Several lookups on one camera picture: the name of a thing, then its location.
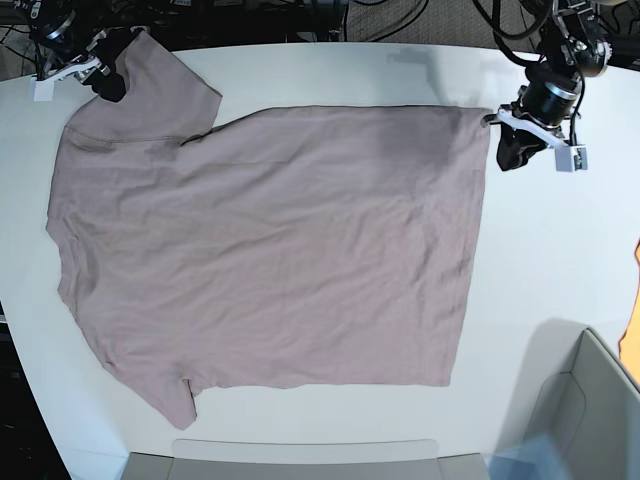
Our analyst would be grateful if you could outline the orange object at edge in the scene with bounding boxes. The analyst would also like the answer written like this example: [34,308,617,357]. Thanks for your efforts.
[617,238,640,386]

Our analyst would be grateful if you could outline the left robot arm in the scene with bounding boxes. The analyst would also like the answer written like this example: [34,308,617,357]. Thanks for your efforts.
[483,1,611,172]

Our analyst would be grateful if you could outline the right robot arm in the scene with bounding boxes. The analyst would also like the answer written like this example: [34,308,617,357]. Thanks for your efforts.
[14,0,142,103]

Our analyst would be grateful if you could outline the blue translucent object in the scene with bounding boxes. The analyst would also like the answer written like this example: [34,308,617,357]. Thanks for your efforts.
[485,434,571,480]

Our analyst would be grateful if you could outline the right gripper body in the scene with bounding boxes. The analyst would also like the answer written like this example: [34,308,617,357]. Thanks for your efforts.
[47,27,107,77]

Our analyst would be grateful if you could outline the grey plastic bin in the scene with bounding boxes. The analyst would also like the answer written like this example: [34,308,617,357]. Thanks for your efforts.
[527,329,639,479]

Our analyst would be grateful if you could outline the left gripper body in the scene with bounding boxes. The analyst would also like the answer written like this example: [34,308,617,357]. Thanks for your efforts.
[514,67,580,128]

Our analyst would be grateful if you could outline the mauve T-shirt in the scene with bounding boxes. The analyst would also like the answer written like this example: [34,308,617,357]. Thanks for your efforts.
[46,34,489,429]

